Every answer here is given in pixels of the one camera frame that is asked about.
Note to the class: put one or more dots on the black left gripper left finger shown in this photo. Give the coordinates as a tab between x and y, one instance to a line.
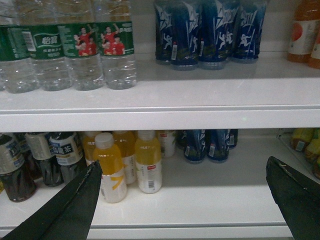
67	215

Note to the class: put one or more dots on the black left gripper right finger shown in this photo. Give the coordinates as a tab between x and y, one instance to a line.
298	198

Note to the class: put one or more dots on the white upper metal shelf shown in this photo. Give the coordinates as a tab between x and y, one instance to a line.
271	93

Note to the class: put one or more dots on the yellow juice bottle front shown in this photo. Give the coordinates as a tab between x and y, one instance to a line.
113	181

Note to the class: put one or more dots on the yellow juice bottle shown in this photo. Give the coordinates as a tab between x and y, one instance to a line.
148	161
113	181

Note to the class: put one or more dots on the dark tea bottle left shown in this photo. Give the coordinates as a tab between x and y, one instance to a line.
14	174

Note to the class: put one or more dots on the dark oolong tea bottle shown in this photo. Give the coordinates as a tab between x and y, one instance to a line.
69	154

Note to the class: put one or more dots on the yellow juice bottle right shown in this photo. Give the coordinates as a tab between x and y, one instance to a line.
148	161

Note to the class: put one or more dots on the orange juice bottle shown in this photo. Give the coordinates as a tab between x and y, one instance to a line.
305	28

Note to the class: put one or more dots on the blue sports drink bottle right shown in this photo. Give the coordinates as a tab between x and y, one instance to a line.
248	31

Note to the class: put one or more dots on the blue sports drink bottle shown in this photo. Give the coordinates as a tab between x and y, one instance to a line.
186	22
248	31

